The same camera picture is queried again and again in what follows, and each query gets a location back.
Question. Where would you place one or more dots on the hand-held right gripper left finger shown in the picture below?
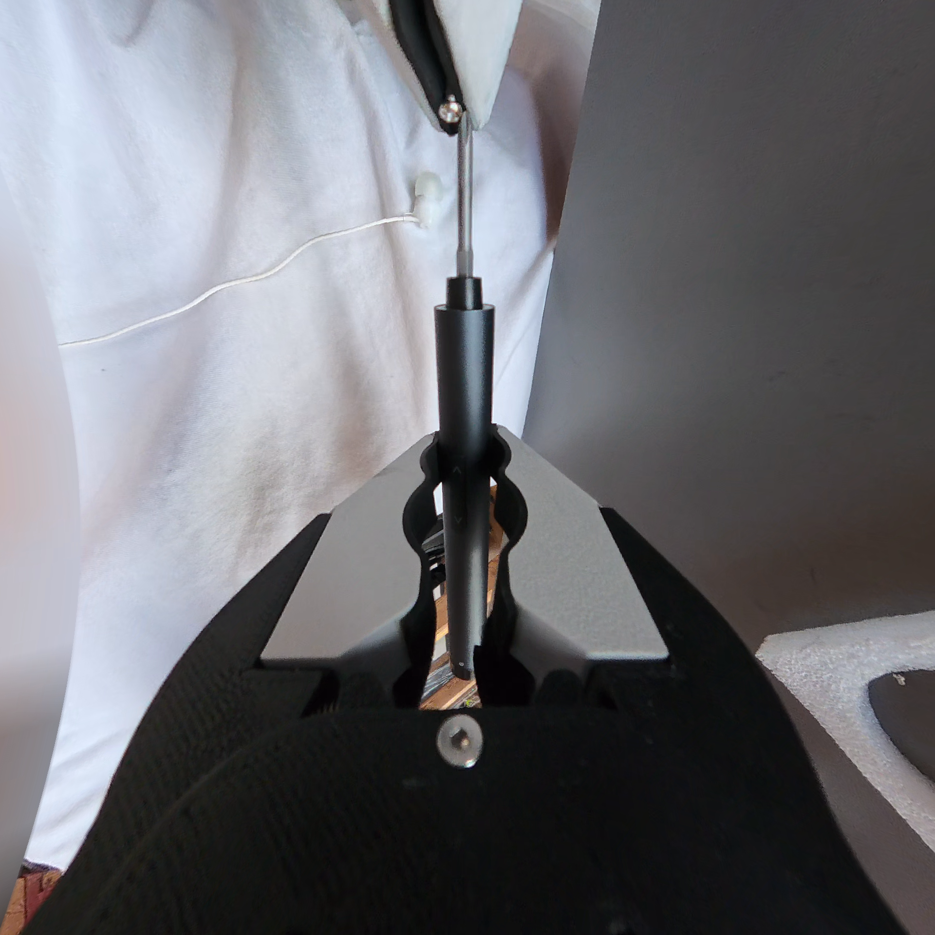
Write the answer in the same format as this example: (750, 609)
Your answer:
(343, 584)

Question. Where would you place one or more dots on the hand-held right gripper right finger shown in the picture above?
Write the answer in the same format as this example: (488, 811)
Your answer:
(570, 584)

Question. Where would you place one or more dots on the black electric screwdriver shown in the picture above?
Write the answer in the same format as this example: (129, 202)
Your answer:
(464, 402)

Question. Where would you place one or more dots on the small silver screw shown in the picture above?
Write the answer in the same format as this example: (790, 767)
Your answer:
(451, 109)

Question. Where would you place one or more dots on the person's white polo shirt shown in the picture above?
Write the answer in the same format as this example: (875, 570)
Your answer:
(219, 438)

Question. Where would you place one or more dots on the white foam packing piece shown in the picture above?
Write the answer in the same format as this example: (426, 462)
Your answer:
(803, 657)

